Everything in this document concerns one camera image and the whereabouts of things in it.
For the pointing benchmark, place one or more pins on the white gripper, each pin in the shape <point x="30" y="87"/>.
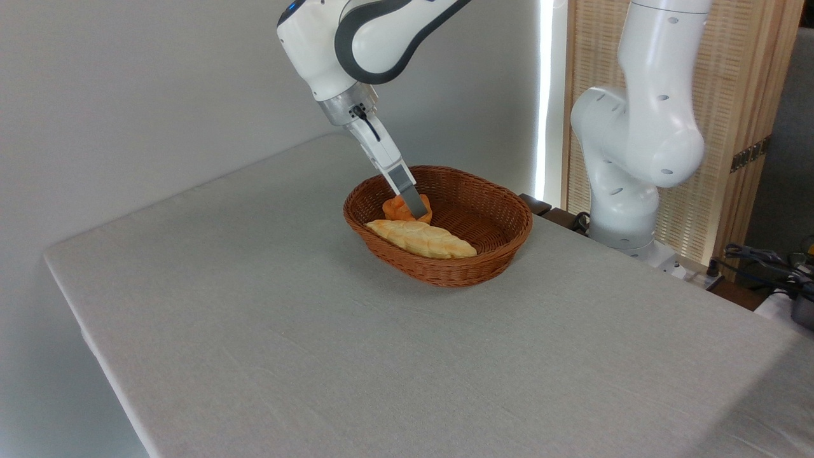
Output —
<point x="378" y="147"/>

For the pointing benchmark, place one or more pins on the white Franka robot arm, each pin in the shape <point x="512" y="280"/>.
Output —
<point x="648" y="133"/>

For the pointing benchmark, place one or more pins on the round orange bread bun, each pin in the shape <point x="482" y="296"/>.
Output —
<point x="395" y="208"/>

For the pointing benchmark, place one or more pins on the long pale bread loaf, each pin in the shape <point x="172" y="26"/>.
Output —
<point x="420" y="238"/>

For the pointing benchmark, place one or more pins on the brown wicker basket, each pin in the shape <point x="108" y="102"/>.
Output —
<point x="496" y="216"/>

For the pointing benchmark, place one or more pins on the grey tablecloth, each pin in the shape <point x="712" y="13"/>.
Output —
<point x="381" y="356"/>

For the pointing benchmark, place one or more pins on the metal screen hinge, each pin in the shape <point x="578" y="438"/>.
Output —
<point x="750" y="154"/>

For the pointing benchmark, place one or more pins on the wooden slatted folding screen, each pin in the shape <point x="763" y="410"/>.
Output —
<point x="744" y="76"/>

